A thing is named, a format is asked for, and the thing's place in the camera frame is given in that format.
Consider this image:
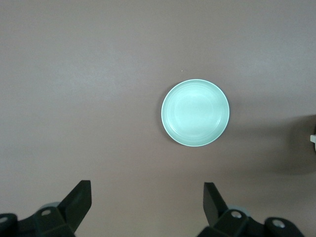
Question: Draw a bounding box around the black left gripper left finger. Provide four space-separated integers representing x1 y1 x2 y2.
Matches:
0 180 93 237

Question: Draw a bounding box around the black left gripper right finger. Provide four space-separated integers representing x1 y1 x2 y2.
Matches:
198 182 304 237

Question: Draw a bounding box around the teal round plate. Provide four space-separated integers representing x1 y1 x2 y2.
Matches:
160 79 231 148

